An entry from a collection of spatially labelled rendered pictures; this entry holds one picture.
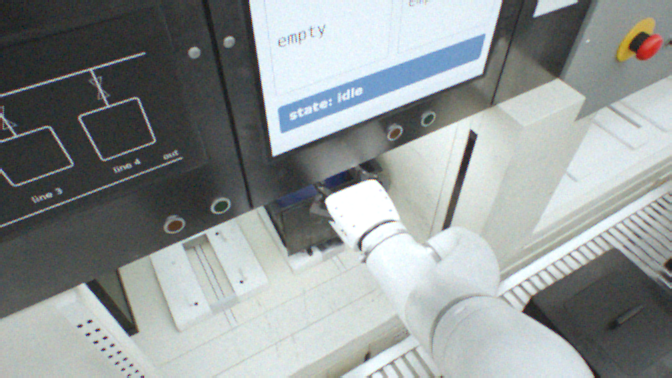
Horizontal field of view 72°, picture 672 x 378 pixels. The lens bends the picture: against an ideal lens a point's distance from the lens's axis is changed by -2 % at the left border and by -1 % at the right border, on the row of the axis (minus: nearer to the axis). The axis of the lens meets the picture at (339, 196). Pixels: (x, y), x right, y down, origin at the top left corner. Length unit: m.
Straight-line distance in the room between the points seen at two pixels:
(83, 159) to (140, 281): 0.77
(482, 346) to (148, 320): 0.86
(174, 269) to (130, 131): 0.74
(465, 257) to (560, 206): 0.76
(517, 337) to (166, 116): 0.32
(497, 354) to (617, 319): 0.83
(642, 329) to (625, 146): 0.58
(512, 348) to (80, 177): 0.36
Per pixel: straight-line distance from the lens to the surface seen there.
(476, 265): 0.60
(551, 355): 0.36
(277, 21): 0.41
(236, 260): 1.10
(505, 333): 0.37
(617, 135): 1.59
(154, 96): 0.40
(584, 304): 1.20
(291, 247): 1.01
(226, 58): 0.40
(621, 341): 1.19
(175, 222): 0.50
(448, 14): 0.52
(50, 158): 0.42
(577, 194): 1.38
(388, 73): 0.50
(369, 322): 1.04
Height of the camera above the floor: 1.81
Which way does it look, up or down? 50 degrees down
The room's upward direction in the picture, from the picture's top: straight up
